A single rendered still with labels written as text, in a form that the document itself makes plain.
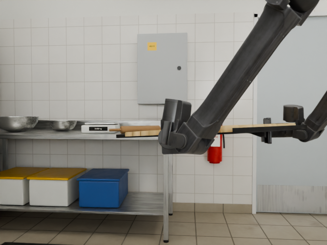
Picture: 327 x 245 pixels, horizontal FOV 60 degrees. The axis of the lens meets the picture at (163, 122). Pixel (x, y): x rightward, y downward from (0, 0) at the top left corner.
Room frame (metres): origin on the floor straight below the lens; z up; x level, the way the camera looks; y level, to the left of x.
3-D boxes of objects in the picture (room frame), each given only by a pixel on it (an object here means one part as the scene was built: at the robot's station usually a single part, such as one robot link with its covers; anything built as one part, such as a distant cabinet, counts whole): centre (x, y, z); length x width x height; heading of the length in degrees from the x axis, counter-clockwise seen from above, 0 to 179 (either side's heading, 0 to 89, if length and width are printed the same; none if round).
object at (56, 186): (2.69, 1.00, 0.36); 0.46 x 0.38 x 0.26; 175
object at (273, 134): (1.12, -0.44, 0.98); 0.07 x 0.07 x 0.10; 84
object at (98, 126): (2.62, 0.57, 0.92); 0.32 x 0.30 x 0.09; 2
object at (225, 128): (0.77, -0.18, 1.01); 0.05 x 0.05 x 0.02
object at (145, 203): (2.68, 0.85, 0.49); 1.90 x 0.72 x 0.98; 85
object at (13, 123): (2.71, 1.40, 0.95); 0.39 x 0.39 x 0.14
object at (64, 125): (2.79, 0.99, 0.93); 0.27 x 0.27 x 0.10
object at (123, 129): (2.50, 0.20, 0.91); 0.56 x 0.06 x 0.06; 114
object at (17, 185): (2.73, 1.40, 0.36); 0.46 x 0.38 x 0.26; 173
